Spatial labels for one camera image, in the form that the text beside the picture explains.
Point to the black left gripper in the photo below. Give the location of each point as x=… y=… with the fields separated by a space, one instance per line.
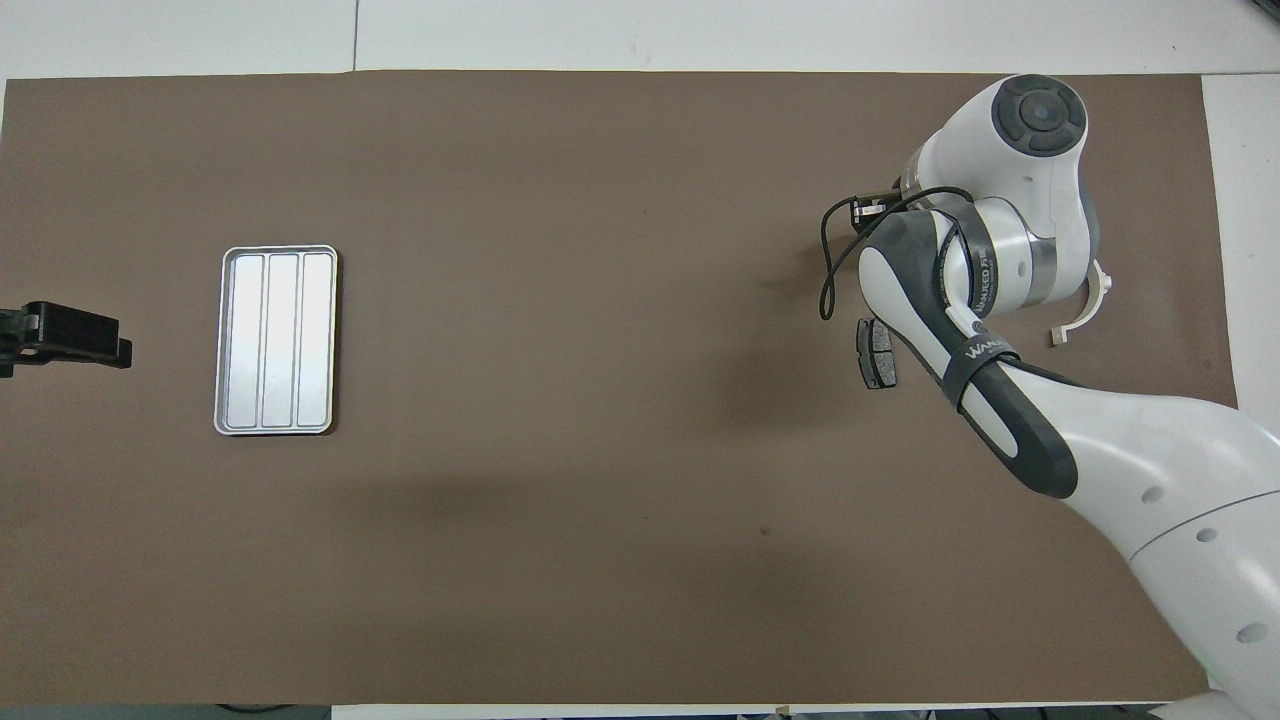
x=15 y=340

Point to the silver metal tray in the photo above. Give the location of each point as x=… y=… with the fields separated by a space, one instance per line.
x=315 y=400

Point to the brown table mat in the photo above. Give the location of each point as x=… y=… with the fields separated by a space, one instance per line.
x=600 y=560

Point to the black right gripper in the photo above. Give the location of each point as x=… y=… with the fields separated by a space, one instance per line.
x=872 y=210

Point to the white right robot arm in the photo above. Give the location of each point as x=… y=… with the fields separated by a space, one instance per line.
x=1150 y=450

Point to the white semicircular bracket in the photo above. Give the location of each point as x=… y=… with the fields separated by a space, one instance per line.
x=1103 y=290

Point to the short dark brake pad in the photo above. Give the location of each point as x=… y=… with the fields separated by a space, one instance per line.
x=872 y=360

